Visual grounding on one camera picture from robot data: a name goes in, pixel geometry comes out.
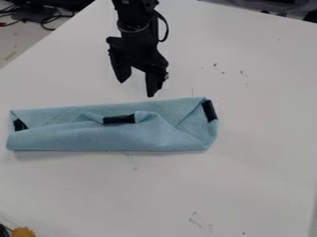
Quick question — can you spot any light blue cloth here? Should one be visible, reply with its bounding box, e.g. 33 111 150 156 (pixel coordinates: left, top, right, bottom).
5 96 221 153

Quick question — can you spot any yellow toy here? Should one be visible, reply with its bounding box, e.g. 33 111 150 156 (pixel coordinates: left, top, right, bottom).
11 227 38 237

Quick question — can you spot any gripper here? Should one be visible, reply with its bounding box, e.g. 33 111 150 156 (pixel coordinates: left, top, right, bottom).
105 30 171 98

